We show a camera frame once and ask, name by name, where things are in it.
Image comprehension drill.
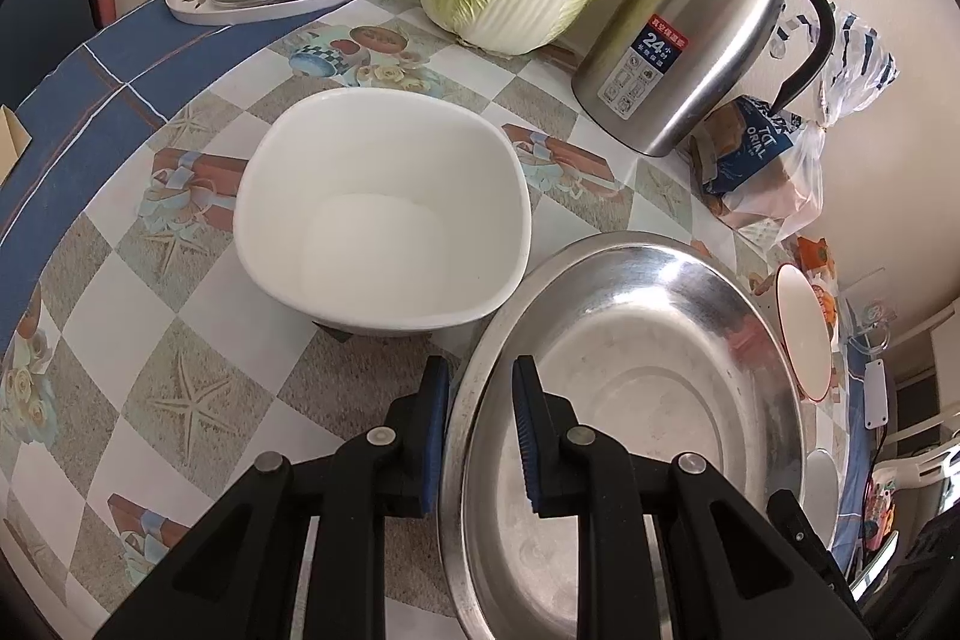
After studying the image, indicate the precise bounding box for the red-rimmed white bowl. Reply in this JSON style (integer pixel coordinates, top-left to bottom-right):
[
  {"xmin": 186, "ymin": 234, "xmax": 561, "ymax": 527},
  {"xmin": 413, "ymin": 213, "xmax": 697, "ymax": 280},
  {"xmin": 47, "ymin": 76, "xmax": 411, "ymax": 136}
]
[{"xmin": 775, "ymin": 263, "xmax": 836, "ymax": 403}]

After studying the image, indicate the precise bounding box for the stainless steel basin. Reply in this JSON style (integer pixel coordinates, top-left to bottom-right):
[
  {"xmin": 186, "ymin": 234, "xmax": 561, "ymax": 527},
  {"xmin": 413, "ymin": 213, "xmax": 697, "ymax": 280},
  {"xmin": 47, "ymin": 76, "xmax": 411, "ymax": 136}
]
[{"xmin": 439, "ymin": 230, "xmax": 807, "ymax": 640}]

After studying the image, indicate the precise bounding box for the patterned checkered tablecloth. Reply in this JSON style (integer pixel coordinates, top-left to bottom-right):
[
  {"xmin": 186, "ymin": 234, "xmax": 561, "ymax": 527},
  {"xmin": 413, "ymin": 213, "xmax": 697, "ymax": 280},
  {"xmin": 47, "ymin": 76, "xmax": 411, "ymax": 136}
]
[{"xmin": 0, "ymin": 0, "xmax": 871, "ymax": 640}]

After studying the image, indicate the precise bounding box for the white square bowl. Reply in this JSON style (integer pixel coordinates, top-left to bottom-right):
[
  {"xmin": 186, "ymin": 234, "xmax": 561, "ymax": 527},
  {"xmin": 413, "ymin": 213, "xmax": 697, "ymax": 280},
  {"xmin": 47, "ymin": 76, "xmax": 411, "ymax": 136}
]
[{"xmin": 234, "ymin": 87, "xmax": 532, "ymax": 341}]

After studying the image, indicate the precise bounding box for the stainless steel thermos jug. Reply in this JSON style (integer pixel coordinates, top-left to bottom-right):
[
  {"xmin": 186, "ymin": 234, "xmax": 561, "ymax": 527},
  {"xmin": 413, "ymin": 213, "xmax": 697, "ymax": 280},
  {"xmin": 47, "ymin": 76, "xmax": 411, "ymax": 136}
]
[{"xmin": 571, "ymin": 0, "xmax": 837, "ymax": 157}]

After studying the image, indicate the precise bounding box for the cardboard piece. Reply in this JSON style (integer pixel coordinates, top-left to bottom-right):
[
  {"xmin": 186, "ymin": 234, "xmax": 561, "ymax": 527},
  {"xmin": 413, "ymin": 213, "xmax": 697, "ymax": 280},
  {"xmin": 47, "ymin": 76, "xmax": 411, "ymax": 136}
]
[{"xmin": 0, "ymin": 106, "xmax": 35, "ymax": 180}]

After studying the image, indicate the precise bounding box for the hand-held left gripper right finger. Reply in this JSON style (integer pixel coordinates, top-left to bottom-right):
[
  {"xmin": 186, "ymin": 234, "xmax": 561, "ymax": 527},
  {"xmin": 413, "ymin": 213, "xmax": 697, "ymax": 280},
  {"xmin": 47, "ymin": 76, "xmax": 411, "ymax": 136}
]
[{"xmin": 511, "ymin": 355, "xmax": 871, "ymax": 640}]

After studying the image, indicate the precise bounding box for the bagged sliced bread loaf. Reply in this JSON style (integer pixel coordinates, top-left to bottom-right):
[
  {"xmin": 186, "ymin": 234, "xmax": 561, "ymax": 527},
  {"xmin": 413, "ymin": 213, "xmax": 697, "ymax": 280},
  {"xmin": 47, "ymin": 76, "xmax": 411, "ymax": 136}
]
[{"xmin": 688, "ymin": 6, "xmax": 899, "ymax": 247}]

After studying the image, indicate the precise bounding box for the colourful toy clutter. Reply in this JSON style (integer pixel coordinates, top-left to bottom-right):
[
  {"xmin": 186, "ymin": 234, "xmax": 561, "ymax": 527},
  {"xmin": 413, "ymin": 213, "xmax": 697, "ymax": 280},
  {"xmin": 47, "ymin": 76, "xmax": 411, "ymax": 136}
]
[{"xmin": 866, "ymin": 481, "xmax": 901, "ymax": 540}]

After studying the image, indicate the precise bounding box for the white plastic chair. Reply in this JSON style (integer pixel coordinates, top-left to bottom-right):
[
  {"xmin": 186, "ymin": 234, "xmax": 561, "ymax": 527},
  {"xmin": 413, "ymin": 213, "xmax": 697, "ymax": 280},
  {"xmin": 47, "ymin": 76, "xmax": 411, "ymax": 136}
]
[{"xmin": 870, "ymin": 434, "xmax": 960, "ymax": 487}]

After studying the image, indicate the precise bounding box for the white power adapter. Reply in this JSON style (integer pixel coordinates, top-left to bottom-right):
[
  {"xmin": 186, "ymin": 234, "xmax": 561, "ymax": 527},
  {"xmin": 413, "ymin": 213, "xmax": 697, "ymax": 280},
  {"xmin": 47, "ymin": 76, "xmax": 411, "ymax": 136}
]
[{"xmin": 862, "ymin": 360, "xmax": 890, "ymax": 431}]

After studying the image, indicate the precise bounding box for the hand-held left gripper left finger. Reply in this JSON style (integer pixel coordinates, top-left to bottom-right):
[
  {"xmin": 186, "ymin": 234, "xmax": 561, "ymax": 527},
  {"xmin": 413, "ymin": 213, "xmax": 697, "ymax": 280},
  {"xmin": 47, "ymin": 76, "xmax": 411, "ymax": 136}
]
[{"xmin": 91, "ymin": 355, "xmax": 452, "ymax": 640}]

